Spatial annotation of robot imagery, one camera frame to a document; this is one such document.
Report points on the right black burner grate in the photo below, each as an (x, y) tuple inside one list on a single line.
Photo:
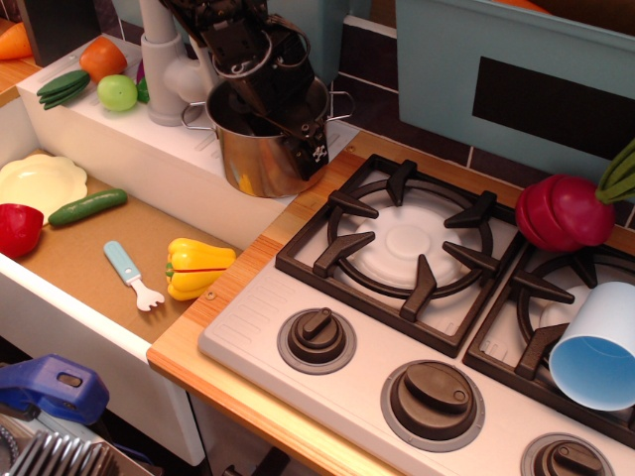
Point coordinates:
[(540, 297)]

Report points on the grey metal bracket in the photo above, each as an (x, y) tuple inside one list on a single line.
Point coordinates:
[(51, 447)]

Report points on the grey toy faucet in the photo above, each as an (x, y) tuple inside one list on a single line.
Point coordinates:
[(174, 79)]

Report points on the white toy sink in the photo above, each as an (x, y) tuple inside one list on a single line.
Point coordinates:
[(66, 298)]

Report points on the middle black stove knob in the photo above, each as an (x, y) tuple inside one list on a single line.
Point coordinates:
[(432, 406)]

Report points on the left black burner grate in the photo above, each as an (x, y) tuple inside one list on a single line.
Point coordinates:
[(418, 254)]

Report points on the orange toy carrot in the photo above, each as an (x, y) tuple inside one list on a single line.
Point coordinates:
[(15, 43)]

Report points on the cream scalloped plate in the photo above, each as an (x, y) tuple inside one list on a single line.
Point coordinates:
[(43, 182)]

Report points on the green toy apple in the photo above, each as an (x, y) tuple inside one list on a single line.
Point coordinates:
[(117, 92)]

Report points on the black burner grate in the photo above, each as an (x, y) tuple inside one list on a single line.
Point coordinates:
[(540, 297), (418, 254)]

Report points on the blue handled toy fork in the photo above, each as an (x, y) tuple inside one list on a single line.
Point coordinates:
[(146, 299)]

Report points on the right black stove knob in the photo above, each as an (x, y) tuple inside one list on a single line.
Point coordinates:
[(563, 454)]

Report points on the orange toy vegetable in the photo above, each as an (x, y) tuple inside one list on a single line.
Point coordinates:
[(102, 58)]

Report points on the left black stove knob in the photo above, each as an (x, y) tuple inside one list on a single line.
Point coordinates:
[(317, 341)]

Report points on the green toy cucumber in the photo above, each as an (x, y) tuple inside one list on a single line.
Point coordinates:
[(88, 206)]

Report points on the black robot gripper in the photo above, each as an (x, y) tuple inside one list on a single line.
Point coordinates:
[(265, 59)]

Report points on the light blue plastic cup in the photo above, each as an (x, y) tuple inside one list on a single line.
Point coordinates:
[(593, 362)]

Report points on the yellow toy bell pepper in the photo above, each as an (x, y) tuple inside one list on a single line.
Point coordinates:
[(193, 266)]

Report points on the grey toy stove top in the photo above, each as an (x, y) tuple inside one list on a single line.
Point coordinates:
[(244, 338)]

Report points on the stainless steel pot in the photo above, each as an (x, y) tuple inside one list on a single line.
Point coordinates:
[(261, 166)]

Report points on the red toy radish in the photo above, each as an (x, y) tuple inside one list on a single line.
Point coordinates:
[(565, 213)]

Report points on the red toy pepper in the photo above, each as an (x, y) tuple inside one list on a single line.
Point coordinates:
[(21, 227)]

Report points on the black stove knob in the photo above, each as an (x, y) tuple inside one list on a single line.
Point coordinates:
[(563, 454), (432, 406), (317, 341)]

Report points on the teal toy oven hood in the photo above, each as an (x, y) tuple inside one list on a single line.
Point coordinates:
[(543, 91)]

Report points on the purple toy eggplant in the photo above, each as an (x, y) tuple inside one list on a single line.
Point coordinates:
[(141, 84)]

